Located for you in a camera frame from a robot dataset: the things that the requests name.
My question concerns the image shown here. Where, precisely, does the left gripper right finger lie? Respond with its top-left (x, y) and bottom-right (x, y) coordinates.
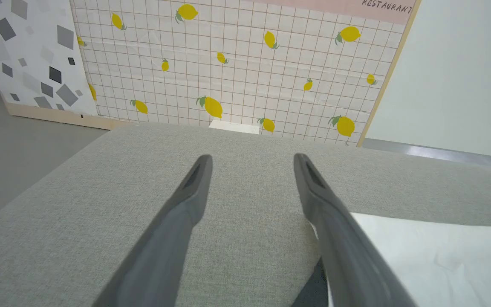
top-left (293, 153), bottom-right (416, 307)

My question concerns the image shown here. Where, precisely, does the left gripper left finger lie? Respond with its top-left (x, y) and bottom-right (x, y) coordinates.
top-left (92, 154), bottom-right (214, 307)

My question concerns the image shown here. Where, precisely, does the white and black shirt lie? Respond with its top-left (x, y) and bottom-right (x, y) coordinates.
top-left (292, 212), bottom-right (491, 307)

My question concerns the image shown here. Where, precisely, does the white box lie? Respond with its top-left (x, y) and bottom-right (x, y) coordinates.
top-left (208, 119), bottom-right (260, 135)

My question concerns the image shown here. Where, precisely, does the lemon print partition screen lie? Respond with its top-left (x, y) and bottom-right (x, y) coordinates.
top-left (70, 0), bottom-right (422, 148)

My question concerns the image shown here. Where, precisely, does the grey terrazzo print panel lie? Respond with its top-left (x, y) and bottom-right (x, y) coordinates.
top-left (0, 0), bottom-right (114, 130)

